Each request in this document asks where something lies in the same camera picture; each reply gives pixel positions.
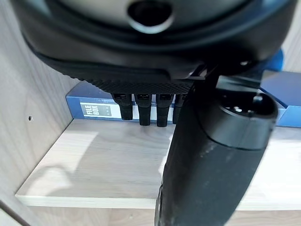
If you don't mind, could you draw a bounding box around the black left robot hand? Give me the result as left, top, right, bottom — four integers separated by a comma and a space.
10, 0, 301, 226

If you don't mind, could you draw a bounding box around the blue file box folder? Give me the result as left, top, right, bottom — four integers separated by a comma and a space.
65, 48, 301, 128

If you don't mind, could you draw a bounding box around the light wood office cabinet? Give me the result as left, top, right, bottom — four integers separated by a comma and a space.
0, 0, 301, 226

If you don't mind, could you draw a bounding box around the light wood cabinet shelf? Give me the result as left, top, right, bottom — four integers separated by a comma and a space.
15, 118, 301, 210

